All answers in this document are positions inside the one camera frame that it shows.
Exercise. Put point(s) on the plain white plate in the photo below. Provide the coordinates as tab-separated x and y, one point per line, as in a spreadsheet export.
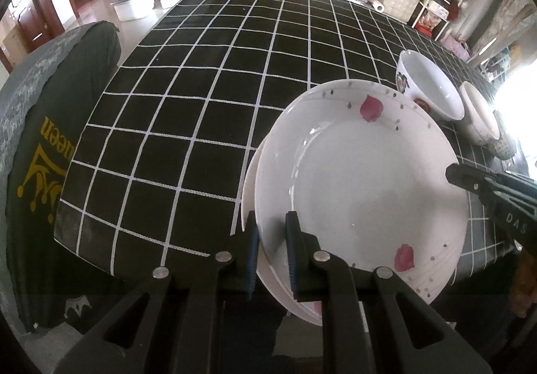
306	313

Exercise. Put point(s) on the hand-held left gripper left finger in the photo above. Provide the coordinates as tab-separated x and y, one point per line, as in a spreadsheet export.
253	260

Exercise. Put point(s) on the white plastic basin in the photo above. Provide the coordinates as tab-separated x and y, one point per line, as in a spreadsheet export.
132	2

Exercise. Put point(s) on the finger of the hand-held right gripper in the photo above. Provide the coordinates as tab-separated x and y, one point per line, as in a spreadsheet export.
503	197

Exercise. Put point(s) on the dark green chair cover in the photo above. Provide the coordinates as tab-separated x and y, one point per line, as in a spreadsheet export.
46	189

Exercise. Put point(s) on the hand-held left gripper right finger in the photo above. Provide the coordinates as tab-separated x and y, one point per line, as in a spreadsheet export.
292	260

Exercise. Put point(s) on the white plate with pink petals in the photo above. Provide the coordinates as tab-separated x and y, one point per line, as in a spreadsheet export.
360	189

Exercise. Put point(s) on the large white floral bowl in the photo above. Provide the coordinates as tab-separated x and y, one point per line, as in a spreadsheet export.
432	80

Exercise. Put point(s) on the white tufted box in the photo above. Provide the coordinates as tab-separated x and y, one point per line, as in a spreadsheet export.
396	0

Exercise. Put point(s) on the brown wooden door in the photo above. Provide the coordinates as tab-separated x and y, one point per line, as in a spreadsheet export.
35	21

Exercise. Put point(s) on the pink bag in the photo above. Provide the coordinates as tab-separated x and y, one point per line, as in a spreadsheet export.
455	47

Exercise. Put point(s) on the white paper roll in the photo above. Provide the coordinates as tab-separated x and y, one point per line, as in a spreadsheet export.
374	3

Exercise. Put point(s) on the black checked tablecloth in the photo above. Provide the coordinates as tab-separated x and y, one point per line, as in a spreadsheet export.
218	84

